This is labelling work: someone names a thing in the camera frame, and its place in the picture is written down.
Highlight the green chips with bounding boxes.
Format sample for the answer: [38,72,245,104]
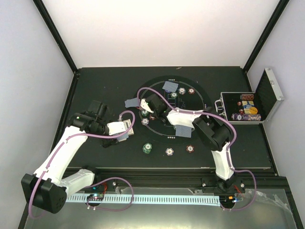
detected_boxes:
[171,93,178,98]
[141,110,149,116]

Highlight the blue-backed playing card deck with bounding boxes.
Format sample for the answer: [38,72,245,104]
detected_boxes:
[117,119,134,142]

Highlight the dealt cards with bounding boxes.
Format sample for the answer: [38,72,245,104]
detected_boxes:
[124,98,140,108]
[174,125,192,138]
[162,81,179,93]

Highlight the green chip stack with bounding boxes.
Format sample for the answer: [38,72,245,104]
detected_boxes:
[142,143,152,154]

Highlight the red chip stack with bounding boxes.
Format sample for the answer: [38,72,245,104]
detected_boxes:
[186,145,194,153]

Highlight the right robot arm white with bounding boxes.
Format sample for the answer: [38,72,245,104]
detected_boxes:
[153,108,236,192]

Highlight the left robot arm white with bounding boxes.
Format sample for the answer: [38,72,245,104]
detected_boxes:
[21,112,133,218]

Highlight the round black poker mat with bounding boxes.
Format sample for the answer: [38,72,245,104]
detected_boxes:
[135,75,211,145]

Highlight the left controller circuit board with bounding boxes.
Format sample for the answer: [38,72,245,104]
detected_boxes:
[87,194,104,201]

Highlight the controller circuit board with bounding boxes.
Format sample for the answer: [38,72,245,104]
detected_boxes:
[87,194,104,201]
[219,196,244,203]

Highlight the purple chips row in case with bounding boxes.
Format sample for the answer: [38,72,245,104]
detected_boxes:
[231,113,262,122]

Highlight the aluminium poker case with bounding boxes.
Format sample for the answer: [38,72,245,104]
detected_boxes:
[214,68,285,125]

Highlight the boxed card deck in case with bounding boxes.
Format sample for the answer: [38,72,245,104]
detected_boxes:
[242,101,254,114]

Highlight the brown chips row in case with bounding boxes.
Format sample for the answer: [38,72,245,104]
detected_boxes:
[240,94,254,101]

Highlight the yellow round button in case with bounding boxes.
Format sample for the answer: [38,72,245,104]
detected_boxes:
[249,106,258,114]

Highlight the right controller circuit board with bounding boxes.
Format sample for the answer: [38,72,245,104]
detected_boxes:
[219,196,244,203]

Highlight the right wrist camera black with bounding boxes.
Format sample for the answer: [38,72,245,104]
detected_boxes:
[145,94,166,112]

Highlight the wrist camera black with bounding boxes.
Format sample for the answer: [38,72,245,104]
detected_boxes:
[145,94,166,112]
[88,100,108,119]

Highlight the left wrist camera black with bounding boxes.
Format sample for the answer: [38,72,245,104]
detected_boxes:
[88,100,108,119]

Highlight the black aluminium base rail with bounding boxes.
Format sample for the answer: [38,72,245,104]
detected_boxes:
[95,168,290,190]

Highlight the white slotted cable duct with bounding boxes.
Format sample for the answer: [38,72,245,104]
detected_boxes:
[66,193,220,207]

